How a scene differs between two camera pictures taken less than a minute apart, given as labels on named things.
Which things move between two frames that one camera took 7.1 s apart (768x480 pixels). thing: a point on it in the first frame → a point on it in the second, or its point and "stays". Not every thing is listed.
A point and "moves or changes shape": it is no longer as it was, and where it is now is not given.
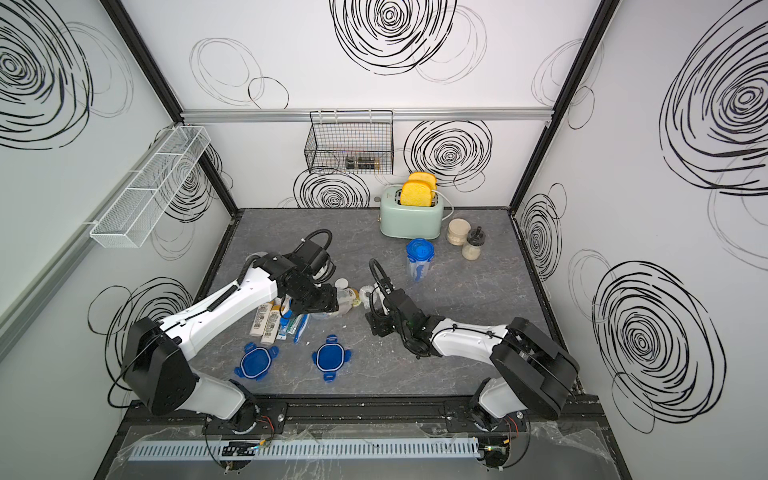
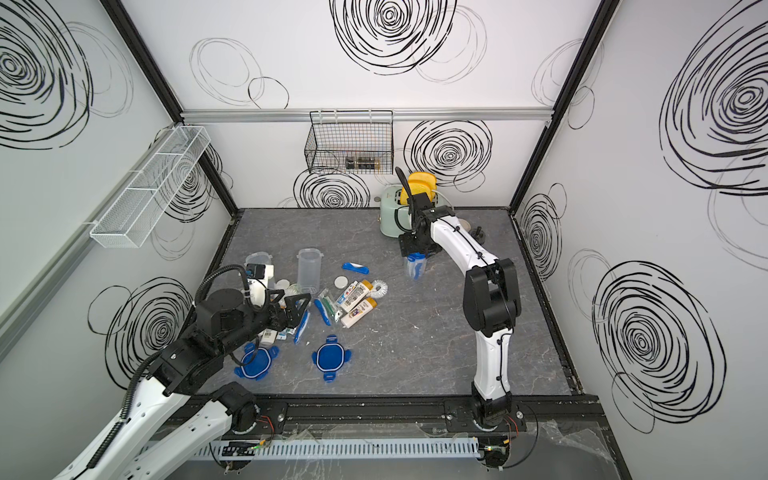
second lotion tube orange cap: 272,325 stays
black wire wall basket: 351,142 stays
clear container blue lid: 346,301 moves or changes shape
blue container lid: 256,361 stays
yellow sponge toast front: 416,193 stays
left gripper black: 329,301 → 281,322
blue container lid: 330,357 stays
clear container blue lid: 419,252 stays
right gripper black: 377,323 → 407,246
